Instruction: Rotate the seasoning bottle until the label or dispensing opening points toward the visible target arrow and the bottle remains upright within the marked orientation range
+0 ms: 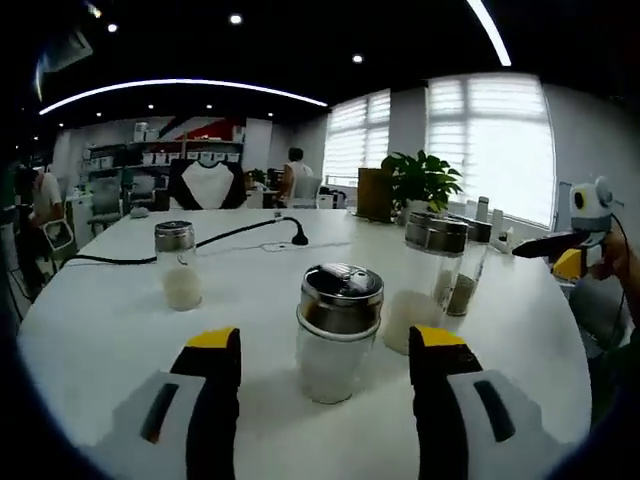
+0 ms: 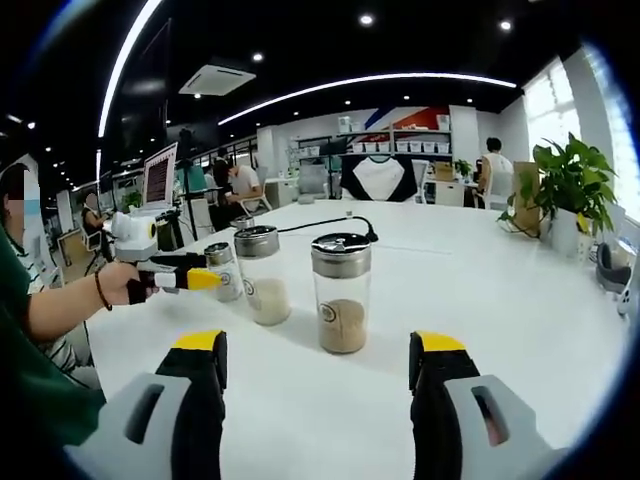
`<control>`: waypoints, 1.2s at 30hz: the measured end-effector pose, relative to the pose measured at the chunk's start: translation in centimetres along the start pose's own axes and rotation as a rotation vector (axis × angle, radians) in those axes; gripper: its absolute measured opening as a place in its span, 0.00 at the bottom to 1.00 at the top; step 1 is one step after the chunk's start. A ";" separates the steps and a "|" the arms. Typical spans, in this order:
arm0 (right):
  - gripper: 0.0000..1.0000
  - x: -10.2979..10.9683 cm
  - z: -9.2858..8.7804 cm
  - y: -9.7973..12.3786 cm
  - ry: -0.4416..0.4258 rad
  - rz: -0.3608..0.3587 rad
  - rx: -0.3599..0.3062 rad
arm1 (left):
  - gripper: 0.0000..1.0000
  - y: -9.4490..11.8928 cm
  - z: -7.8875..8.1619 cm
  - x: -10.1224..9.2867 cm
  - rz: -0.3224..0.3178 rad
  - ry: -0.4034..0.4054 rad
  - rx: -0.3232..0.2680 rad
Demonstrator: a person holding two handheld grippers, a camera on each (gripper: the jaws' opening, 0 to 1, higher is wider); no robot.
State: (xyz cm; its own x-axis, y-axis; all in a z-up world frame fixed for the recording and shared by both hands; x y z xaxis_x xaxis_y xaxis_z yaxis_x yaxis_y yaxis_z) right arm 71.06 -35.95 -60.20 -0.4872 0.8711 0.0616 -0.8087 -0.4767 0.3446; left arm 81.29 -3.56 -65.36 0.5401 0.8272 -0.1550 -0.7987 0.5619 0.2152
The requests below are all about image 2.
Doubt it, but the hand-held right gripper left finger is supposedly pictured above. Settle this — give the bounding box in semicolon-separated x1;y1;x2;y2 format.
63;328;229;480

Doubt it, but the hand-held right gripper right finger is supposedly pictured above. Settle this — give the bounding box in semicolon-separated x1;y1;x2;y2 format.
408;329;555;480

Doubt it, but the tall white-filled seasoning bottle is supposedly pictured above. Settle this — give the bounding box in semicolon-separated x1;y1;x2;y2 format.
233;225;292;327

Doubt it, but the tall brown-filled seasoning bottle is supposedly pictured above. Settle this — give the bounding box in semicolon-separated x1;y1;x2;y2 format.
310;233;374;355

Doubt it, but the person's left hand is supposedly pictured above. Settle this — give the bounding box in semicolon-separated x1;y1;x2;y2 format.
99;261;155;307

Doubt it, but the black tripod stand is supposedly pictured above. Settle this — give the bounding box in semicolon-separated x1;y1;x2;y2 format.
178;127;200;242

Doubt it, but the white open laptop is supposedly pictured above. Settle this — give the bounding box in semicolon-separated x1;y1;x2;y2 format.
141;141;180;211

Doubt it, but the teal panel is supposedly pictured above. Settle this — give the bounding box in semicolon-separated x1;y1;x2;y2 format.
174;164;207;194

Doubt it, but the grey office chair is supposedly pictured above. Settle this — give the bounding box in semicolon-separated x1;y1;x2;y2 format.
298;164;329;201

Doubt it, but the operator in green shirt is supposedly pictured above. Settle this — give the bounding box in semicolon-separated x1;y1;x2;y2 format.
0;224;107;446

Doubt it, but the white ceiling light strip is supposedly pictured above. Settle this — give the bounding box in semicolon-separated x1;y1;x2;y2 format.
218;72;518;126
97;0;164;139

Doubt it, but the ceiling air conditioner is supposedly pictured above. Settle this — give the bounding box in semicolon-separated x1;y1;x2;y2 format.
178;62;257;97

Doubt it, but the black and white shirt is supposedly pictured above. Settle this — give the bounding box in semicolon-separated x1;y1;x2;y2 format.
339;154;419;203

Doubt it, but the small white plant pot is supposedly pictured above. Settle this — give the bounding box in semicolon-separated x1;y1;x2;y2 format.
574;232;596;264

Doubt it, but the white controller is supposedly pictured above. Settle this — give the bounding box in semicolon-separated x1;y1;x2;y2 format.
617;279;640;316

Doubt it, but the brown paper bag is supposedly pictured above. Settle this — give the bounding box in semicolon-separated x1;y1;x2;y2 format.
512;160;542;231

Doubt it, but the shelf with white bins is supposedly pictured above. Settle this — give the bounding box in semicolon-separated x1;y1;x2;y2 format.
337;113;454;156

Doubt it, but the green leafy potted plant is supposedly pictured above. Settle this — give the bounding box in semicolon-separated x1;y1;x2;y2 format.
497;132;619;251

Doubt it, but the black table cable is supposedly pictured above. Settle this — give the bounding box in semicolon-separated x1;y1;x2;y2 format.
277;215;380;246

